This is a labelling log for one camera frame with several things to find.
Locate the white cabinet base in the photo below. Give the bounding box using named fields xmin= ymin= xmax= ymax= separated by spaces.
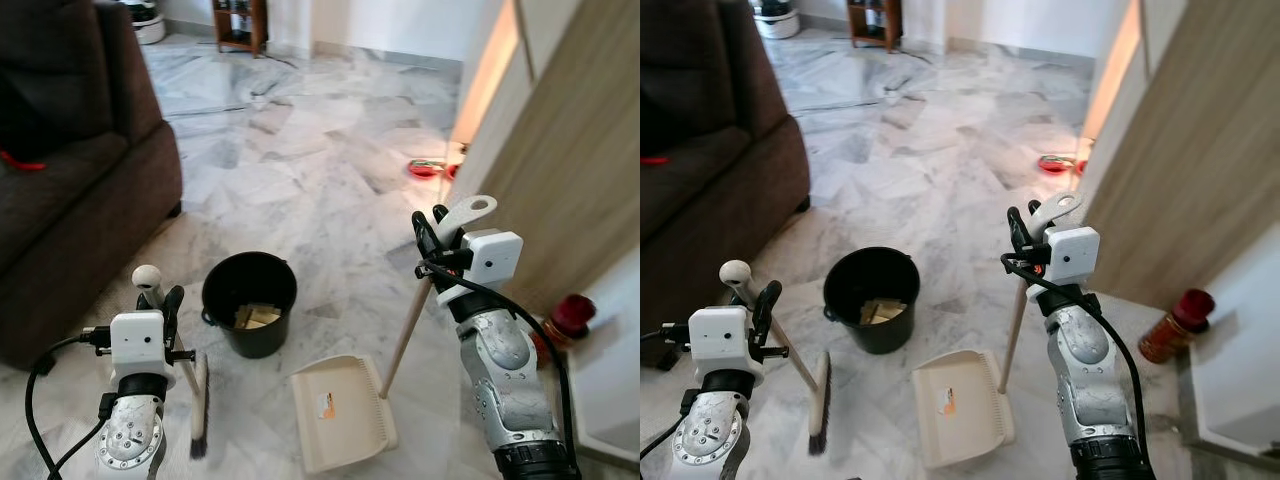
xmin=1185 ymin=225 xmax=1280 ymax=471
xmin=575 ymin=250 xmax=641 ymax=471

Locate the red capped brown bottle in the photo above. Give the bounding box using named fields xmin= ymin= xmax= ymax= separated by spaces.
xmin=535 ymin=294 xmax=598 ymax=369
xmin=1138 ymin=288 xmax=1217 ymax=365

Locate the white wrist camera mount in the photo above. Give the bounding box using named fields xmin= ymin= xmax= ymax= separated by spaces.
xmin=1043 ymin=225 xmax=1101 ymax=293
xmin=688 ymin=306 xmax=751 ymax=373
xmin=108 ymin=310 xmax=167 ymax=379
xmin=440 ymin=228 xmax=525 ymax=306

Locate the dark brown sofa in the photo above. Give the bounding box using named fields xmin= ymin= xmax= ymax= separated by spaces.
xmin=0 ymin=0 xmax=185 ymax=371
xmin=640 ymin=0 xmax=812 ymax=366

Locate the white round appliance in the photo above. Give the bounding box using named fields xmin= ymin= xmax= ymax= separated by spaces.
xmin=750 ymin=0 xmax=801 ymax=41
xmin=118 ymin=0 xmax=169 ymax=46

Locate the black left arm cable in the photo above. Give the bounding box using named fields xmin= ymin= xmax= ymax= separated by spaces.
xmin=25 ymin=326 xmax=113 ymax=480
xmin=640 ymin=320 xmax=693 ymax=463

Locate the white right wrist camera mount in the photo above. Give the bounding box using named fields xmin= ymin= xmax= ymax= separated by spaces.
xmin=440 ymin=228 xmax=525 ymax=306
xmin=1043 ymin=225 xmax=1101 ymax=293

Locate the small wooden shelf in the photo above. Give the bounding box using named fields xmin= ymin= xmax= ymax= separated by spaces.
xmin=847 ymin=0 xmax=904 ymax=53
xmin=211 ymin=0 xmax=269 ymax=57

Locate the light wooden door panel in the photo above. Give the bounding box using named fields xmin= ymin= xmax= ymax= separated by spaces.
xmin=445 ymin=0 xmax=641 ymax=319
xmin=1078 ymin=0 xmax=1280 ymax=311

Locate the beige dustpan with long handle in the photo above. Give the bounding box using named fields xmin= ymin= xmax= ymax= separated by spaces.
xmin=911 ymin=191 xmax=1087 ymax=471
xmin=290 ymin=195 xmax=499 ymax=475

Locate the black plastic bucket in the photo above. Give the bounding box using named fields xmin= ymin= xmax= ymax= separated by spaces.
xmin=823 ymin=247 xmax=922 ymax=356
xmin=201 ymin=252 xmax=299 ymax=360

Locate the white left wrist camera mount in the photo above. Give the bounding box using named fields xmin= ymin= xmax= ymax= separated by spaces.
xmin=108 ymin=310 xmax=167 ymax=379
xmin=688 ymin=306 xmax=751 ymax=373

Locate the wooden hand brush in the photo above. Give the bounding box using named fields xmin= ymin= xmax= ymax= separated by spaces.
xmin=132 ymin=264 xmax=212 ymax=460
xmin=719 ymin=259 xmax=834 ymax=457

